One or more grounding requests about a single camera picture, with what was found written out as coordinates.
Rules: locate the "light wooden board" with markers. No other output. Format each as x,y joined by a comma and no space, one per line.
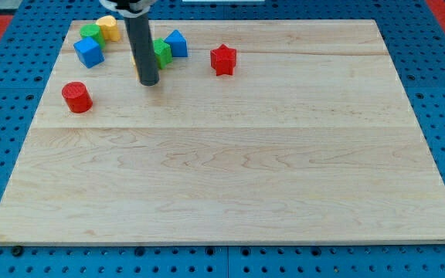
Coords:
311,142

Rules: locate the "red cylinder block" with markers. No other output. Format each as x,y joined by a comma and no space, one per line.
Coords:
77,97

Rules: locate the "green block beside rod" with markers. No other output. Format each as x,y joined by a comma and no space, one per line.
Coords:
163,53

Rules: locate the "blue triangle block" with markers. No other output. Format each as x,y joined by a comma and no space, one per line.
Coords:
177,43

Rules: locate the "red star block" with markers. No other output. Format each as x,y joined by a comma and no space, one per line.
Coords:
223,60

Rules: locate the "white and black rod mount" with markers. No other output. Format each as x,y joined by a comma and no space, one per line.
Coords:
128,8

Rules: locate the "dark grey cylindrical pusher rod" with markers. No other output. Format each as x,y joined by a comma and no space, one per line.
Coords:
142,47

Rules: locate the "yellow hexagon block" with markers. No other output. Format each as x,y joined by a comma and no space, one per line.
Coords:
134,66

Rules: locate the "blue cube block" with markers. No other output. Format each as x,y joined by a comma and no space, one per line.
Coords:
89,52

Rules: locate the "green cylinder block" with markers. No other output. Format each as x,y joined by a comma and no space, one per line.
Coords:
94,32

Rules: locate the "yellow heart block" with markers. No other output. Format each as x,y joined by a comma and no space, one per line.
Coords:
109,29

